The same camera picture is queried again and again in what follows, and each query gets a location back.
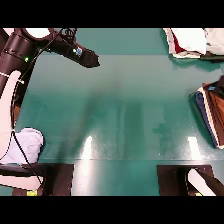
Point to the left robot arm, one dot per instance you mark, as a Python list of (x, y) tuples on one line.
[(16, 50)]

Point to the blue garment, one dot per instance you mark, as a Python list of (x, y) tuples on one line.
[(201, 106)]

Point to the pale white garment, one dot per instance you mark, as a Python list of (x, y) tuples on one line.
[(28, 143)]

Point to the red garment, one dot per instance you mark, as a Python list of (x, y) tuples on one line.
[(179, 48)]

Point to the cream garment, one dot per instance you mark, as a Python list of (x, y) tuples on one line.
[(208, 111)]

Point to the brown garment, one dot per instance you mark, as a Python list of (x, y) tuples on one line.
[(218, 116)]

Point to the black garment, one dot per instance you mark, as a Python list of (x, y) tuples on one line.
[(213, 57)]

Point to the light grey garment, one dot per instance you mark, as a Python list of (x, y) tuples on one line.
[(216, 40)]

